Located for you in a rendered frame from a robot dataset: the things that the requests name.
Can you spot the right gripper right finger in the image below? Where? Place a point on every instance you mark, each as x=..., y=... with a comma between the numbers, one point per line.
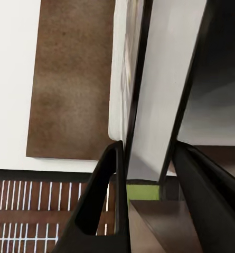
x=209, y=192

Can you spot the fixed window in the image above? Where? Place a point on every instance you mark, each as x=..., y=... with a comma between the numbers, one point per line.
x=36, y=205

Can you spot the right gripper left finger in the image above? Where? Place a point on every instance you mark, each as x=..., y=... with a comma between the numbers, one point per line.
x=79, y=234

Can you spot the bed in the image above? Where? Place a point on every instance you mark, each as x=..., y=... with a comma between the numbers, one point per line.
x=75, y=103

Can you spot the hardback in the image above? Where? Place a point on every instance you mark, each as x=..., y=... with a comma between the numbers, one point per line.
x=163, y=44

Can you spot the nightstand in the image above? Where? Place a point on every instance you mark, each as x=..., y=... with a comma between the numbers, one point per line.
x=162, y=226

